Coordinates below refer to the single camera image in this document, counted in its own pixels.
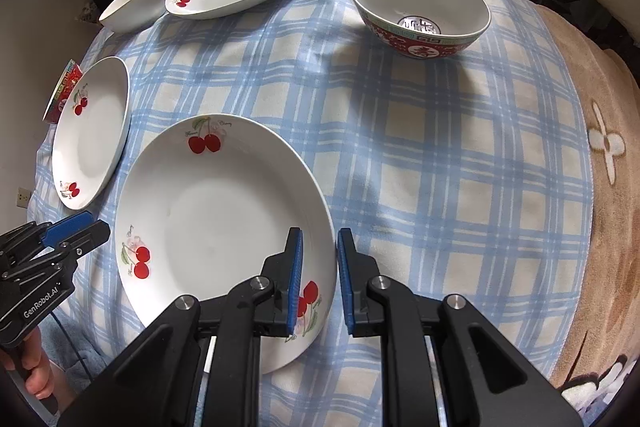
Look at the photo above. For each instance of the white printed bag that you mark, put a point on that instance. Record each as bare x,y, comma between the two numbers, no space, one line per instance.
87,11

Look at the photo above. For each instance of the person's left hand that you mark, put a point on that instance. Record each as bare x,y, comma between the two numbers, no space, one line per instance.
37,367

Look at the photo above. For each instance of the small red patterned bowl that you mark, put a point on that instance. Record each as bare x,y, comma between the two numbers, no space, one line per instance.
65,92

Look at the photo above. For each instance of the blue plaid blanket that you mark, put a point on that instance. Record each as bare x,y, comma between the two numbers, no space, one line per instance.
425,157

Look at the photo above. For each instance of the white wall socket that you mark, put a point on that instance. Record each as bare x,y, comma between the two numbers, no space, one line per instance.
22,198

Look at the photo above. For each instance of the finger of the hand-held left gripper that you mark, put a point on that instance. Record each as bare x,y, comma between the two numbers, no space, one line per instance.
90,237
67,227

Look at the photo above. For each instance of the large white cherry plate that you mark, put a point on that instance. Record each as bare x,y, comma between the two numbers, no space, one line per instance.
215,232

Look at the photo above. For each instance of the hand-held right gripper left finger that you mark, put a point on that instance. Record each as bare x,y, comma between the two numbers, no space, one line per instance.
296,282

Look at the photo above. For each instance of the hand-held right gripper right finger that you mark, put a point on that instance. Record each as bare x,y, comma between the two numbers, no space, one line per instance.
345,282

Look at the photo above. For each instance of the person's left forearm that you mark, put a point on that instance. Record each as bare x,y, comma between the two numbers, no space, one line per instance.
75,389

